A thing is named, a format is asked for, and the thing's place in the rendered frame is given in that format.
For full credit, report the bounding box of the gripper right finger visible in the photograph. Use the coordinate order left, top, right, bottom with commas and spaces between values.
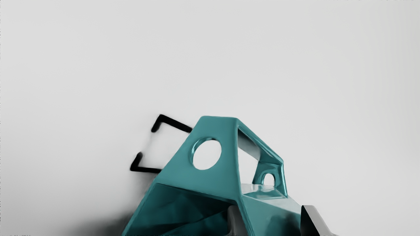
300, 205, 338, 236

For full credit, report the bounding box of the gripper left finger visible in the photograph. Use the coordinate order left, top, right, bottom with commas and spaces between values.
227, 206, 249, 236

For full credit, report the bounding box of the teal faceted mug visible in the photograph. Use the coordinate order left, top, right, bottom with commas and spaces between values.
122, 115, 303, 236

